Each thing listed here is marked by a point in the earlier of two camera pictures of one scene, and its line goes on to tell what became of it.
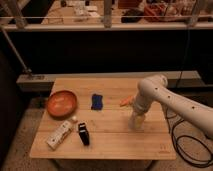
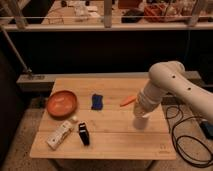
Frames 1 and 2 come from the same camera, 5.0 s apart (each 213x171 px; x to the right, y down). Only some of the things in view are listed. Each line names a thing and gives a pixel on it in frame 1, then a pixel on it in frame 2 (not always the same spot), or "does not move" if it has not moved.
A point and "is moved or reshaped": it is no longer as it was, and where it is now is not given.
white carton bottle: (58, 138) does not move
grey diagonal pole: (15, 52) does not move
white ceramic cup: (136, 123) is moved or reshaped
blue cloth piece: (97, 102) does not move
